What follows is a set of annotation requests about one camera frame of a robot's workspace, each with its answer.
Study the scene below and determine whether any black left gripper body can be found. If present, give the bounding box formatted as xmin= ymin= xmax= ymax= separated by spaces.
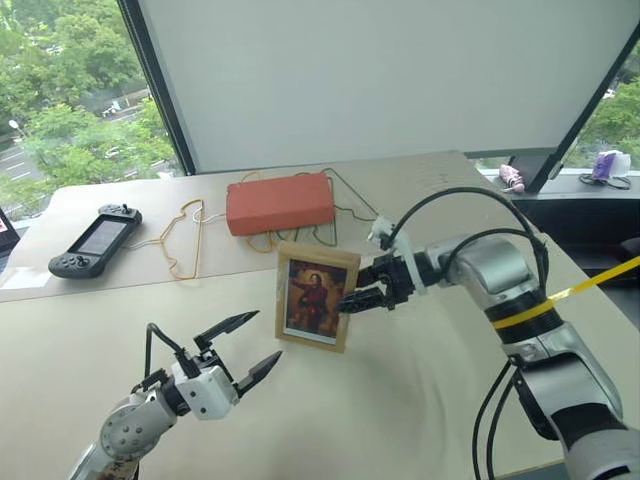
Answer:
xmin=192 ymin=347 xmax=241 ymax=406

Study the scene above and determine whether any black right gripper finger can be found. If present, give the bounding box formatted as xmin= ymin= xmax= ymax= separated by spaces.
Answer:
xmin=337 ymin=288 xmax=389 ymax=315
xmin=355 ymin=265 xmax=387 ymax=291

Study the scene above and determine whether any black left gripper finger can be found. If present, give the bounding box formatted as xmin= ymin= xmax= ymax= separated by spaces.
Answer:
xmin=193 ymin=309 xmax=261 ymax=352
xmin=234 ymin=350 xmax=285 ymax=400

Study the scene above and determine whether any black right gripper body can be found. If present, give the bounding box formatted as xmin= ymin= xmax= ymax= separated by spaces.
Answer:
xmin=372 ymin=253 xmax=417 ymax=312

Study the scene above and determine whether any wooden picture frame with portrait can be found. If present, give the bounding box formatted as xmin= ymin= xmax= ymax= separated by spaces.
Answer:
xmin=273 ymin=242 xmax=362 ymax=355

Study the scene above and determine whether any orange-red rectangular box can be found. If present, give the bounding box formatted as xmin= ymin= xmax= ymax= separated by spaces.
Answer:
xmin=225 ymin=172 xmax=338 ymax=238

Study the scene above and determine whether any pink folded umbrella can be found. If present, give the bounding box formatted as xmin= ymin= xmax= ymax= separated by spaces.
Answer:
xmin=499 ymin=163 xmax=526 ymax=195

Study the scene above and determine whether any black handheld game console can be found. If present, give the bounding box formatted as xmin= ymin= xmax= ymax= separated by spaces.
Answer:
xmin=47 ymin=202 xmax=144 ymax=280

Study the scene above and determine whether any purple and white package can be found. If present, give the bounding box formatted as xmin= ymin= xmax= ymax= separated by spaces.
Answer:
xmin=591 ymin=151 xmax=635 ymax=180

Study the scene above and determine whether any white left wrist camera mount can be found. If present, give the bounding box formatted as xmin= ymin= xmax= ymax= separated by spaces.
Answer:
xmin=171 ymin=349 xmax=236 ymax=422

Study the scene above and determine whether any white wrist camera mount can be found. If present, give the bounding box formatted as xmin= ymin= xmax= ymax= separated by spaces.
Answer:
xmin=171 ymin=349 xmax=236 ymax=422
xmin=368 ymin=214 xmax=432 ymax=297

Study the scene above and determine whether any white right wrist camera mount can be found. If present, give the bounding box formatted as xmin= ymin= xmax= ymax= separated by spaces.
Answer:
xmin=368 ymin=214 xmax=432 ymax=297

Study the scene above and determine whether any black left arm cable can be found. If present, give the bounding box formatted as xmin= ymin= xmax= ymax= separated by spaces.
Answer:
xmin=130 ymin=322 xmax=187 ymax=396

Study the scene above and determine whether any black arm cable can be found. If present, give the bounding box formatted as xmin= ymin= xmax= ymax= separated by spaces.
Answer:
xmin=393 ymin=186 xmax=549 ymax=304
xmin=130 ymin=322 xmax=187 ymax=396
xmin=473 ymin=349 xmax=524 ymax=480

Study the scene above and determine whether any green wire hanger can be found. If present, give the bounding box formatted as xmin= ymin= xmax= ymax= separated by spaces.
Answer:
xmin=293 ymin=168 xmax=379 ymax=248

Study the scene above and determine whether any white wire hanger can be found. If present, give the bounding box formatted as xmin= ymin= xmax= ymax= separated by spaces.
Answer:
xmin=123 ymin=209 xmax=229 ymax=252

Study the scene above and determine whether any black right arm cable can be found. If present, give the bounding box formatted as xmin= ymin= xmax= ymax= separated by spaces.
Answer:
xmin=393 ymin=186 xmax=549 ymax=304
xmin=473 ymin=349 xmax=524 ymax=480

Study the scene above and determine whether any yellow strap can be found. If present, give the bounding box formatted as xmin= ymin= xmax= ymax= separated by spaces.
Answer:
xmin=491 ymin=256 xmax=640 ymax=330

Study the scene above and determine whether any white board with black frame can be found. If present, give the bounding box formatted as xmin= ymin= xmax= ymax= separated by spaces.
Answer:
xmin=116 ymin=0 xmax=640 ymax=195

